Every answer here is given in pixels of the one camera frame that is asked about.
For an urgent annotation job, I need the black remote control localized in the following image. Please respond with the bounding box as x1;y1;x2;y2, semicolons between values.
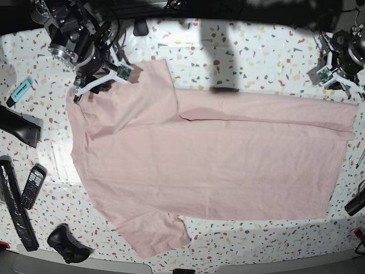
21;163;47;210

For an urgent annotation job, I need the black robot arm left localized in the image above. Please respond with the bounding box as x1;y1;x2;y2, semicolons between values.
316;24;364;100

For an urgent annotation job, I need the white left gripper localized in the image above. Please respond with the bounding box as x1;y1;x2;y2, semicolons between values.
316;51;364;96

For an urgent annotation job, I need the black clip on edge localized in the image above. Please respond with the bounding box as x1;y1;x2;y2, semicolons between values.
133;18;149;37

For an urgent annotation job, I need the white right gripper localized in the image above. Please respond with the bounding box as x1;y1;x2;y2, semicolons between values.
73;51;133;103

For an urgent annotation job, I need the black cylinder tool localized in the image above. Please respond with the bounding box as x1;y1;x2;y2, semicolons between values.
344;196;365;216

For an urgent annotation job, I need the black handheld device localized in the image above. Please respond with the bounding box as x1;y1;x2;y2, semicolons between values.
1;105;43;148

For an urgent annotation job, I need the pink T-shirt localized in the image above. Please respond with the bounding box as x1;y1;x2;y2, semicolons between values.
66;60;358;258

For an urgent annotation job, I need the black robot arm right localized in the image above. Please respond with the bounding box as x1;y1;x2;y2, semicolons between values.
30;1;133;103

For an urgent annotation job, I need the teal highlighter marker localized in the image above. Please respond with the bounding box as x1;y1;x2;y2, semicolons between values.
6;78;33;108

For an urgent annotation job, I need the black game controller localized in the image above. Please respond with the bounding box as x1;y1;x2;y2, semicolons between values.
47;223;92;264

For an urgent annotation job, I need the long black bar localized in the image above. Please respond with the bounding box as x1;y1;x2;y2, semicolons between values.
1;156;39;252

